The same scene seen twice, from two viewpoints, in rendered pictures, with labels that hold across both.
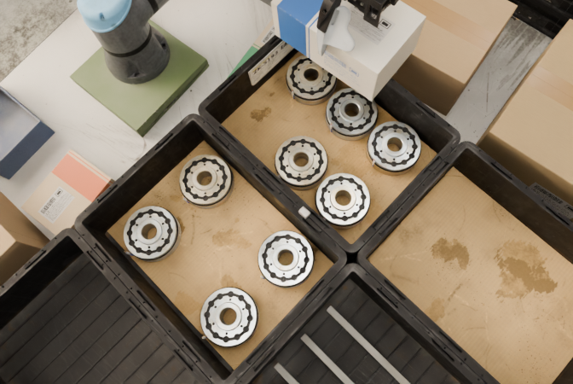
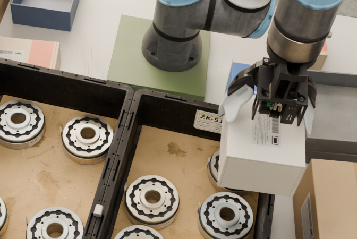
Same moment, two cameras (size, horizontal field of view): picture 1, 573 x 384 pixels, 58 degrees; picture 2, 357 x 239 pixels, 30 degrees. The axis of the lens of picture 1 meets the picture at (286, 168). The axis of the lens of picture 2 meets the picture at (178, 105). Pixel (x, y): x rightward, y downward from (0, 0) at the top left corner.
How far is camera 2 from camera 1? 0.49 m
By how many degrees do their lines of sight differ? 26
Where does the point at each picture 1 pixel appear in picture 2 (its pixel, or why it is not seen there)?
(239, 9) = not seen: hidden behind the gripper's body
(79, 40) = not seen: hidden behind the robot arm
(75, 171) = (42, 54)
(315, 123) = (197, 196)
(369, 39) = (252, 136)
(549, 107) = not seen: outside the picture
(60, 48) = not seen: outside the picture
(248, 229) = (65, 194)
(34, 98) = (89, 4)
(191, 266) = (7, 168)
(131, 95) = (134, 61)
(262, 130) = (161, 159)
